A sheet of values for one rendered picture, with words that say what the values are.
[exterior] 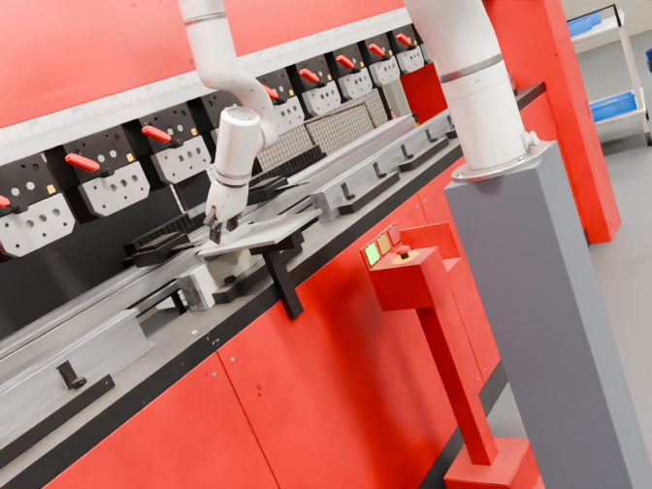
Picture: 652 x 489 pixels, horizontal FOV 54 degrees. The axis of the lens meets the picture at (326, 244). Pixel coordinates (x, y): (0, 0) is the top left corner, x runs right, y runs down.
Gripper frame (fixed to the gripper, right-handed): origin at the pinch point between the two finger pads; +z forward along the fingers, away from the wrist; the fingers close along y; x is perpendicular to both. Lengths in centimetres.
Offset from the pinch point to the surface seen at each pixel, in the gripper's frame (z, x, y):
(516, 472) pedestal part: 46, 87, -29
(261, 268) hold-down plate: 7.4, 10.3, -3.7
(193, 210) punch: -2.1, -8.6, 1.6
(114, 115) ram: -24.8, -22.6, 14.1
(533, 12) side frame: -23, -1, -216
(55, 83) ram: -32.1, -28.7, 24.0
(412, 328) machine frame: 35, 42, -45
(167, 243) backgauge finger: 15.6, -18.5, -1.1
